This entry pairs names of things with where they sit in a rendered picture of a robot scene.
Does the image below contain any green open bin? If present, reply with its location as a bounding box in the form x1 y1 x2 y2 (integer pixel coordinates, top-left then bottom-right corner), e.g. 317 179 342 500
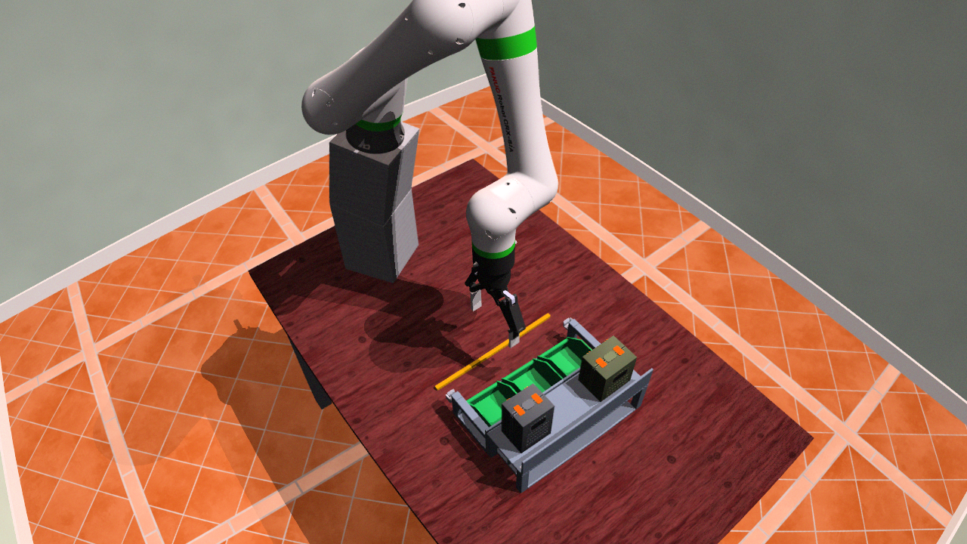
466 381 517 427
538 337 591 378
502 358 563 393

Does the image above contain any olive green case with orange latches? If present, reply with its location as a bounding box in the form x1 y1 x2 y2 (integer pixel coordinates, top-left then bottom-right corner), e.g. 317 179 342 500
578 335 637 402

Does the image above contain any grey metal rack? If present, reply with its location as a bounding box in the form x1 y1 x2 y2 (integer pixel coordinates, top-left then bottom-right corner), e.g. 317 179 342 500
445 318 653 493

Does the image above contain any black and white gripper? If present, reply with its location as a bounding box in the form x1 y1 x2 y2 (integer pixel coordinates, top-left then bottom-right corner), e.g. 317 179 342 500
465 267 526 348

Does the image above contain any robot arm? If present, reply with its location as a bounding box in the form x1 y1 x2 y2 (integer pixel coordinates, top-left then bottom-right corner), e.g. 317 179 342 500
301 0 558 276

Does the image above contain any yellow bar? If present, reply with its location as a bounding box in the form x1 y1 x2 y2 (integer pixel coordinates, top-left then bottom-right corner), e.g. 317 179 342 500
435 314 550 391

